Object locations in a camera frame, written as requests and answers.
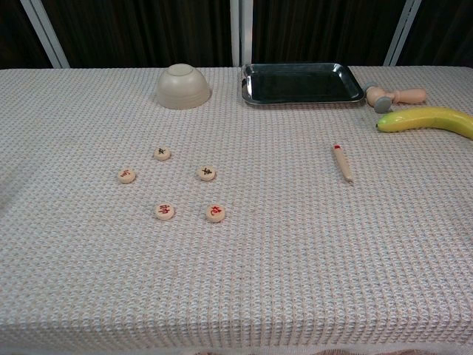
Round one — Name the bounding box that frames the white frame post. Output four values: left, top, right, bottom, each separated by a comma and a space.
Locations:
383, 0, 423, 67
228, 0, 253, 68
18, 0, 70, 70

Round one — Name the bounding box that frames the yellow green banana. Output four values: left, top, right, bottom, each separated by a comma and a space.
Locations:
375, 106, 473, 141

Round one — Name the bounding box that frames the wooden toy mallet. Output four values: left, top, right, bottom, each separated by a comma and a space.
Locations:
363, 81, 428, 114

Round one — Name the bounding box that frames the beige woven tablecloth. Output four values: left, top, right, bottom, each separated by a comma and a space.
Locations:
0, 65, 473, 351

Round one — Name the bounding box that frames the upturned beige ceramic bowl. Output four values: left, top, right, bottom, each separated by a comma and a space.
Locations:
156, 63, 212, 110

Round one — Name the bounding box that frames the dark curtain panel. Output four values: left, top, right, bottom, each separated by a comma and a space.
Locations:
398, 0, 473, 68
251, 0, 408, 68
39, 0, 233, 70
0, 0, 53, 70

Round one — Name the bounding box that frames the rectangular steel tray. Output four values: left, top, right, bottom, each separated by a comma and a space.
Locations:
240, 61, 365, 107

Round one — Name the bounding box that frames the wooden stick with red tip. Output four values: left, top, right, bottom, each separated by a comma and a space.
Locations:
333, 144, 354, 184

